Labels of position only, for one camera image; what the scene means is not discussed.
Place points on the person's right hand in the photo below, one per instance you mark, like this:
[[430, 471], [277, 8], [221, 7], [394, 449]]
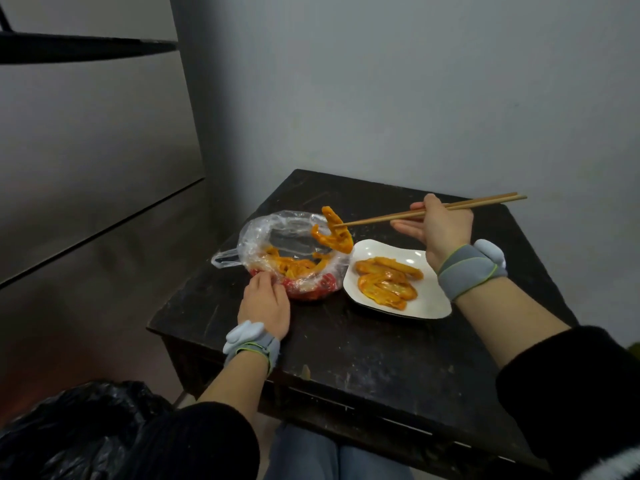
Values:
[[447, 227]]

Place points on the person's left hand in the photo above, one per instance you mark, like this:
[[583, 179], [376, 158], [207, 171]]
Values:
[[264, 307]]

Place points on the person's left fingers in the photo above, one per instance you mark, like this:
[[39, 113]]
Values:
[[267, 282]]

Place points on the person's right fingers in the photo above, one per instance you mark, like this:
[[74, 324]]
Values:
[[411, 228]]

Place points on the clear plastic bag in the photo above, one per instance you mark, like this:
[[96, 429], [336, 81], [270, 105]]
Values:
[[260, 234]]

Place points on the wooden chopstick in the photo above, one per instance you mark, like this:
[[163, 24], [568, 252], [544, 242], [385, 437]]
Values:
[[480, 200], [500, 200]]

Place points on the person's right forearm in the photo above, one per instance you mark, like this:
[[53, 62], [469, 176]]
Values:
[[505, 319]]

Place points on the person's left forearm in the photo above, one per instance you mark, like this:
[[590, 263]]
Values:
[[235, 384]]

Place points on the orange sauced food in bag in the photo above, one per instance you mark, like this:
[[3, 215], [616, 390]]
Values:
[[295, 267]]

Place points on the orange sauced food on plate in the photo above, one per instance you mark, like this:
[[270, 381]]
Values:
[[387, 284]]

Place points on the grey wristband with white tracker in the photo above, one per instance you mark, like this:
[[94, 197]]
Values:
[[255, 342], [467, 269]]

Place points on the white square plate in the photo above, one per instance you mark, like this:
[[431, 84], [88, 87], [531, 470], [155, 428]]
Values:
[[430, 299]]

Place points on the orange sauced food piece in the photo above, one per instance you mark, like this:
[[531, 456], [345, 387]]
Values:
[[337, 237]]

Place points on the black wooden table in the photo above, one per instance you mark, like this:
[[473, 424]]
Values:
[[380, 364]]

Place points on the grey-blue trousers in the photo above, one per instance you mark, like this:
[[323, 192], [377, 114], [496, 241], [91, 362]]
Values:
[[320, 454]]

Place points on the black garbage bag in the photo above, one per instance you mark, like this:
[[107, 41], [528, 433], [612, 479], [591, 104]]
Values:
[[75, 434]]

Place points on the black shelf board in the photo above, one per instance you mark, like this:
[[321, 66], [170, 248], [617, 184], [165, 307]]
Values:
[[75, 47]]

